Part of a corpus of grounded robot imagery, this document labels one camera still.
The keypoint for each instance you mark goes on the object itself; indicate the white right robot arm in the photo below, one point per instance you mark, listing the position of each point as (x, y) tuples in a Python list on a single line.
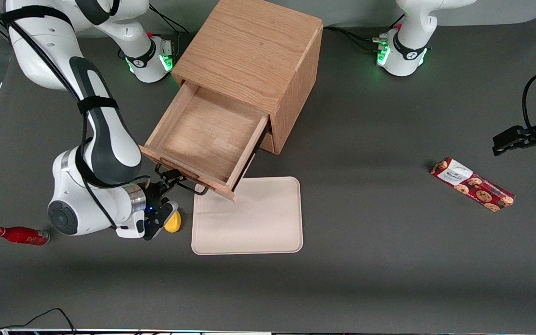
[(105, 139)]

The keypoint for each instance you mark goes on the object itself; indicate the yellow lemon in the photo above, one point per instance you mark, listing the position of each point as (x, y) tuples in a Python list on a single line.
[(175, 225)]

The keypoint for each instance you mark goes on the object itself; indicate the dark grey table mat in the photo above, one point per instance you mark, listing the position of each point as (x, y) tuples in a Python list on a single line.
[(389, 279)]

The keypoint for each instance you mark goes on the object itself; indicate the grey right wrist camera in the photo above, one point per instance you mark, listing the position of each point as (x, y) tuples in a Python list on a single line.
[(171, 207)]

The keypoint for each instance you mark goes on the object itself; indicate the wooden drawer cabinet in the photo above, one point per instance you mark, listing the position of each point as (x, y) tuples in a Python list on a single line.
[(249, 46)]

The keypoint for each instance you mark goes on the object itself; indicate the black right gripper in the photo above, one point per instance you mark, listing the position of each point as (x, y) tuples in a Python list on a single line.
[(152, 195)]

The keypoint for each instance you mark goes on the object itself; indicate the red tartan cookie box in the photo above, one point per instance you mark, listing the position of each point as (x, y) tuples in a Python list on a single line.
[(472, 184)]

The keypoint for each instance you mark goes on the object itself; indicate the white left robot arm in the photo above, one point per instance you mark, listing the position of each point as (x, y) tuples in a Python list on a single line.
[(412, 28)]

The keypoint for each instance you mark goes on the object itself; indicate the beige rectangular tray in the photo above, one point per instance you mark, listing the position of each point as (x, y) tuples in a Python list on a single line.
[(258, 223)]

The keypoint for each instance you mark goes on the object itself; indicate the red bottle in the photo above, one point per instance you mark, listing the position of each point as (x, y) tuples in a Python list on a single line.
[(21, 235)]

